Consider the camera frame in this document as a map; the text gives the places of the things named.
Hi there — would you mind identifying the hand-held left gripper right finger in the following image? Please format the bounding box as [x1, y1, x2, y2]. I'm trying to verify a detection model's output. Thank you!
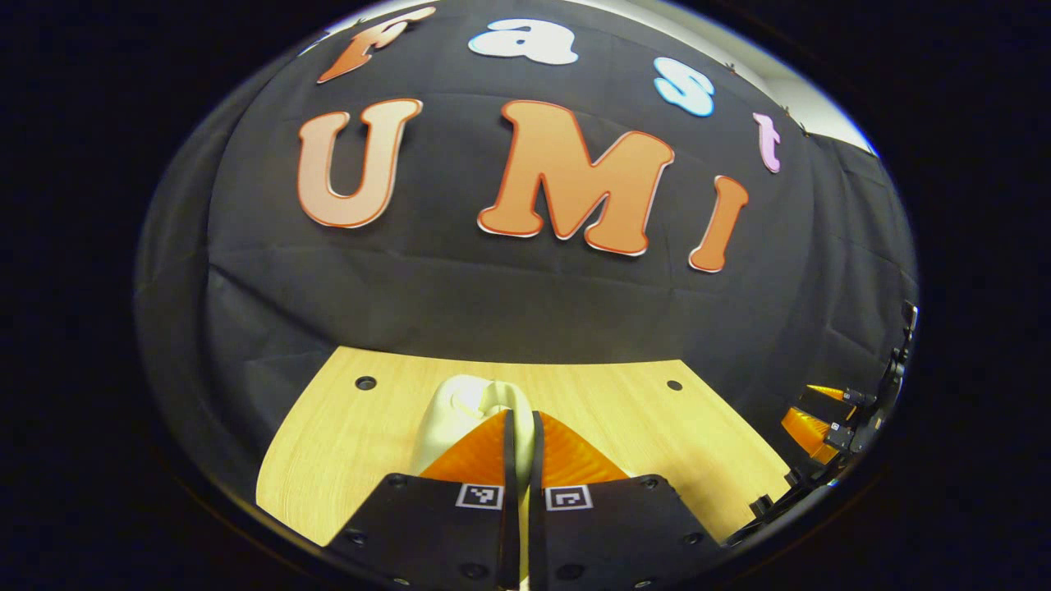
[528, 410, 727, 591]

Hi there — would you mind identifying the black backdrop cloth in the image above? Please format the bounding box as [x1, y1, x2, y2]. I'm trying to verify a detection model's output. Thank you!
[134, 0, 919, 510]

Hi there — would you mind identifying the pale yellow suitcase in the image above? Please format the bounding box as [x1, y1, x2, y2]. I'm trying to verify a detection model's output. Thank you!
[408, 373, 535, 591]

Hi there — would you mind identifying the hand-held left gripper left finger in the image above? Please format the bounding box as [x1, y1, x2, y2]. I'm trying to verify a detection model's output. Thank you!
[324, 408, 521, 591]

